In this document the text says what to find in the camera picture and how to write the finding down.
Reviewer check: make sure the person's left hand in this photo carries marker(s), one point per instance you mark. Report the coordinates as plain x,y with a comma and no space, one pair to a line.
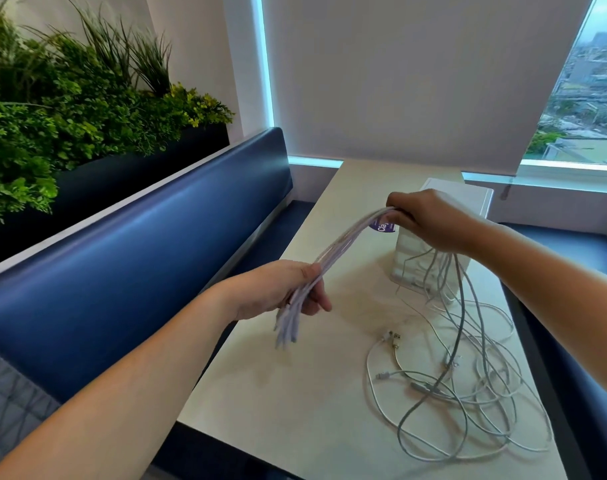
263,289

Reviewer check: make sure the person's right hand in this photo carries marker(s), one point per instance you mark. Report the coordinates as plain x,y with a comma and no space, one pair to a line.
438,219

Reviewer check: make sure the white mini drawer cabinet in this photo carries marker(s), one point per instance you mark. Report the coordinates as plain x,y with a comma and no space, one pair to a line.
408,254

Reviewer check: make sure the person's left forearm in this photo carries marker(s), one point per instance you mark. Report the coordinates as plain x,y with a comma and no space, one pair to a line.
108,409

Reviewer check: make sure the person's right forearm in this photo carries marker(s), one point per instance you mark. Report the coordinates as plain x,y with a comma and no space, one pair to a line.
558,294

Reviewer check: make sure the black planter box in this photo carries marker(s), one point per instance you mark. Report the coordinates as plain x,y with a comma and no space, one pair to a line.
123,174

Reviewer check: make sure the round purple sticker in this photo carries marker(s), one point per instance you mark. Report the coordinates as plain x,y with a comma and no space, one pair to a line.
383,227

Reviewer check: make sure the white table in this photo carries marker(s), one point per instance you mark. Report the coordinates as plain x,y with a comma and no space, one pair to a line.
308,394

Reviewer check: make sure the blue padded bench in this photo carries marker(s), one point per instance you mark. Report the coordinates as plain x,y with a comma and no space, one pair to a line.
133,264
573,374

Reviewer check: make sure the white roller blind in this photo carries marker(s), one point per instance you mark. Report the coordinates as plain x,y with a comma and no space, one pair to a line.
413,69

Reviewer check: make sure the glass window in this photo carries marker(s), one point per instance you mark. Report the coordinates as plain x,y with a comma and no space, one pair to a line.
583,119

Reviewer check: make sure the green leafy plants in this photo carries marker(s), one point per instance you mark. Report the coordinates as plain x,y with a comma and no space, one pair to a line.
58,129

